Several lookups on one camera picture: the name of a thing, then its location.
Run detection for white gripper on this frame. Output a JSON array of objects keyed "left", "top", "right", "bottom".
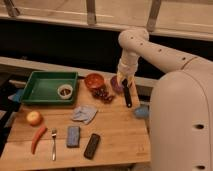
[{"left": 117, "top": 56, "right": 138, "bottom": 87}]

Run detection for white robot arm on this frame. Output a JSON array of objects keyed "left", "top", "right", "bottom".
[{"left": 117, "top": 29, "right": 213, "bottom": 171}]

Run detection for purple bowl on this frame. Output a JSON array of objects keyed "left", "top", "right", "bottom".
[{"left": 110, "top": 76, "right": 123, "bottom": 94}]

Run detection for orange bowl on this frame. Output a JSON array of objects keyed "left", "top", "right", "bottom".
[{"left": 84, "top": 73, "right": 104, "bottom": 89}]

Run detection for dark red grapes bunch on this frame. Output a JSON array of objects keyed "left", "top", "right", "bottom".
[{"left": 92, "top": 88, "right": 115, "bottom": 104}]

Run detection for light blue cloth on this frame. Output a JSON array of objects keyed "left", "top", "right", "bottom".
[{"left": 71, "top": 105, "right": 98, "bottom": 124}]

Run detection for small white cup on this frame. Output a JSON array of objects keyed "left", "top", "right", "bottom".
[{"left": 57, "top": 84, "right": 73, "bottom": 100}]

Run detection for wooden table board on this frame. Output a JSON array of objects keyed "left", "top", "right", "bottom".
[{"left": 0, "top": 81, "right": 150, "bottom": 171}]

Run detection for black rectangular remote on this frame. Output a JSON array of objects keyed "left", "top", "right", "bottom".
[{"left": 84, "top": 134, "right": 100, "bottom": 159}]

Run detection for blue sponge block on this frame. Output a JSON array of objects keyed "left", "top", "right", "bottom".
[{"left": 66, "top": 126, "right": 80, "bottom": 148}]

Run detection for green plastic tray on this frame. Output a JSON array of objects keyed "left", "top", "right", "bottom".
[{"left": 21, "top": 71, "right": 78, "bottom": 105}]

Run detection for silver fork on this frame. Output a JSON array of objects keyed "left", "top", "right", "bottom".
[{"left": 51, "top": 129, "right": 57, "bottom": 161}]

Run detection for orange carrot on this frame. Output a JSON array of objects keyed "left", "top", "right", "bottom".
[{"left": 31, "top": 125, "right": 47, "bottom": 154}]

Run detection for red yellow apple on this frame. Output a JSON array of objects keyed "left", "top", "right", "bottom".
[{"left": 26, "top": 111, "right": 42, "bottom": 126}]

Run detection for blue object at left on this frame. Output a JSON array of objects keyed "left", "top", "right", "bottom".
[{"left": 8, "top": 89, "right": 23, "bottom": 102}]

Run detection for metal window post right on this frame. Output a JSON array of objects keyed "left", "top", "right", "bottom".
[{"left": 146, "top": 0, "right": 162, "bottom": 32}]

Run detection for metal window post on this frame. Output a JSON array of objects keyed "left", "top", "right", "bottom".
[
  {"left": 3, "top": 0, "right": 20, "bottom": 18},
  {"left": 86, "top": 0, "right": 96, "bottom": 25},
  {"left": 146, "top": 0, "right": 162, "bottom": 32}
]

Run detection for metal window post middle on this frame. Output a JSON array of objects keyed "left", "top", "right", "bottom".
[{"left": 86, "top": 0, "right": 96, "bottom": 25}]

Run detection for metal window post left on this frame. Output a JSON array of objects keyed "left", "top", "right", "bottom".
[{"left": 3, "top": 0, "right": 20, "bottom": 18}]

